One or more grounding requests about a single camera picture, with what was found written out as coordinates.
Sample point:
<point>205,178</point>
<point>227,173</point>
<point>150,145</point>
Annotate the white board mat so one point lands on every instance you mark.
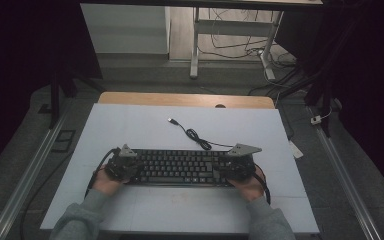
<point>146,130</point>

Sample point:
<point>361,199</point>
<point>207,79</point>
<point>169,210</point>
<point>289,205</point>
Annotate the black computer keyboard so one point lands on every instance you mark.
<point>180,166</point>

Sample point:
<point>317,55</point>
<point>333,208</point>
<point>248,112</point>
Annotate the black metal stand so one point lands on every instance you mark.
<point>326,90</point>
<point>55,100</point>

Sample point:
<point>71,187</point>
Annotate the person's left hand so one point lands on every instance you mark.
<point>105,183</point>

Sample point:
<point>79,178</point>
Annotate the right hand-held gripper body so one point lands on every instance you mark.
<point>241,166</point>

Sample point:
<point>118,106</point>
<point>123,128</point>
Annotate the white desk frame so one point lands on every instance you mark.
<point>233,27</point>

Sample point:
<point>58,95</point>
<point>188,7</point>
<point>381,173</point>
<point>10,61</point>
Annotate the white paper tag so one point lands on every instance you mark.
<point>295,150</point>

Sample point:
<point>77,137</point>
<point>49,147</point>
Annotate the wooden table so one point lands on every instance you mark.
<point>180,99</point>

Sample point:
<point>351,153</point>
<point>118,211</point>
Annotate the small white adapter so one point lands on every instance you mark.
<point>315,120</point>

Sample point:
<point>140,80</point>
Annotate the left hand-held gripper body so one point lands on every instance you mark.
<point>121,165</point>

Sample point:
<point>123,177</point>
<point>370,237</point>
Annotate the person's right hand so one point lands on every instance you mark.
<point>248,188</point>

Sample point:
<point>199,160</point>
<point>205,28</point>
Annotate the white cabinet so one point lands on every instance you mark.
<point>126,30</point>

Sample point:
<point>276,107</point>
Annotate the aluminium rail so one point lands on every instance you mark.
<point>346,180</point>
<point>26,176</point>

